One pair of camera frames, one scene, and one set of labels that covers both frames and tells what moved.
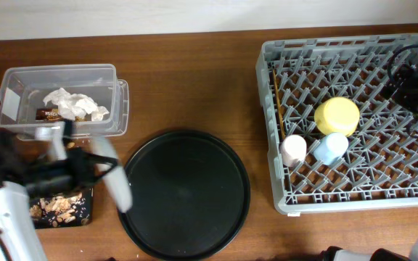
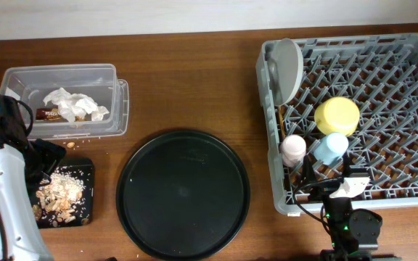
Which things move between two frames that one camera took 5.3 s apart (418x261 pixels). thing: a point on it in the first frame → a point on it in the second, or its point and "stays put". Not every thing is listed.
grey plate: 115,174 → 285,70
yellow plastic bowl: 337,114 stays put
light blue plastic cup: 331,148 stays put
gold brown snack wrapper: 49,114 stays put
